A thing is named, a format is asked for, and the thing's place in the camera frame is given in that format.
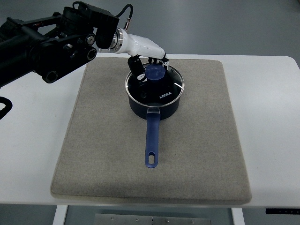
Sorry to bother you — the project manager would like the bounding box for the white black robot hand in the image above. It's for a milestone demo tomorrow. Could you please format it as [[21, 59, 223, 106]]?
[[109, 28, 169, 82]]

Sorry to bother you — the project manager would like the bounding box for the glass pot lid blue knob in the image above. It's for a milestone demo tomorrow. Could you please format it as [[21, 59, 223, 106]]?
[[125, 63, 184, 106]]

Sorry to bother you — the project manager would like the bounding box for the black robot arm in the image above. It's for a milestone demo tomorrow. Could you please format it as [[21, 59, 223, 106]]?
[[0, 1, 133, 87]]

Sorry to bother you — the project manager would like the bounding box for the grey felt mat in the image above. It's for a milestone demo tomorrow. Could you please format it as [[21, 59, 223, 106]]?
[[50, 57, 252, 205]]

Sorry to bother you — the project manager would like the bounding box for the metal plate under table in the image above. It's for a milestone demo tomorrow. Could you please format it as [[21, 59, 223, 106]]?
[[94, 214, 211, 225]]

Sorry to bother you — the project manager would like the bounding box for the black table control panel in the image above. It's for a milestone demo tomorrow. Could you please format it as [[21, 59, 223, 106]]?
[[265, 208, 300, 215]]

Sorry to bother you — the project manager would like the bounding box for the dark blue saucepan blue handle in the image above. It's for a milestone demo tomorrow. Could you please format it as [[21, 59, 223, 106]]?
[[127, 92, 182, 168]]

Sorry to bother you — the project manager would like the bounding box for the white table leg frame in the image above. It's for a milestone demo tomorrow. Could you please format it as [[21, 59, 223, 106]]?
[[52, 205, 68, 225]]

